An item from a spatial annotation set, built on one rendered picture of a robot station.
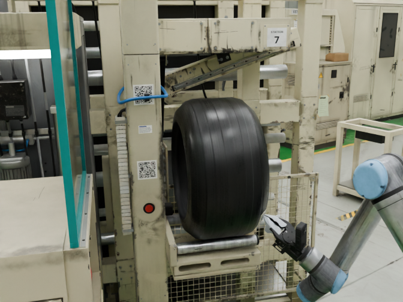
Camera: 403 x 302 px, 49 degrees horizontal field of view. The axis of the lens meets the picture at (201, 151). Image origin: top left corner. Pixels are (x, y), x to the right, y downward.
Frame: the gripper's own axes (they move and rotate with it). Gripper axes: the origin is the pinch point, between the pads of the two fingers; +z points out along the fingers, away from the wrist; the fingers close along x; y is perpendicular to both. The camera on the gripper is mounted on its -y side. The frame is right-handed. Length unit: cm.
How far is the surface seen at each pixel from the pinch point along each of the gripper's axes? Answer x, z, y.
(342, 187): 243, -48, 198
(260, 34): 55, 52, -24
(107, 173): 7, 79, 76
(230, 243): -9.1, 3.7, 17.4
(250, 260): -7.1, -7.0, 20.1
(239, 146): 0.8, 23.9, -19.7
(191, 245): -20.2, 14.8, 19.9
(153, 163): -14.7, 45.8, 2.3
